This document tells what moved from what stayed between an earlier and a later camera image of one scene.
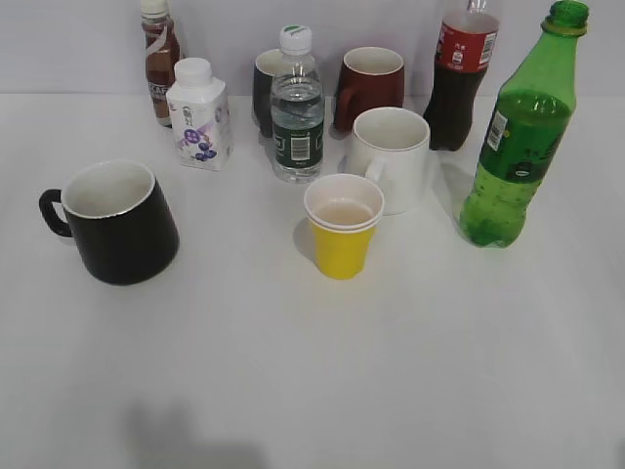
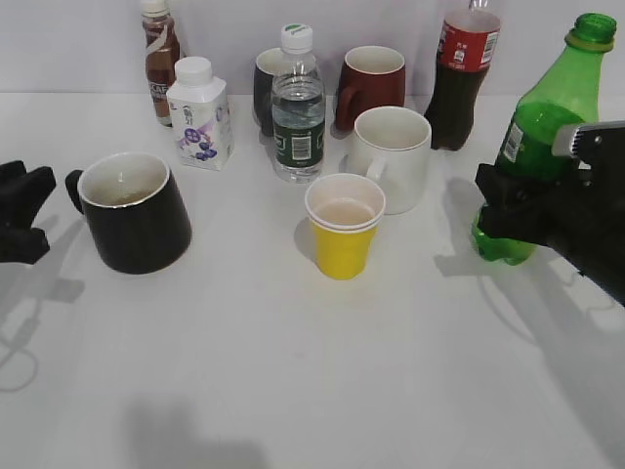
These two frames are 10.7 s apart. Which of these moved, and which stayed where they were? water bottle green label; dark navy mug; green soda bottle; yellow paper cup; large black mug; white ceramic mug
Moved: green soda bottle; large black mug
Stayed: dark navy mug; yellow paper cup; water bottle green label; white ceramic mug
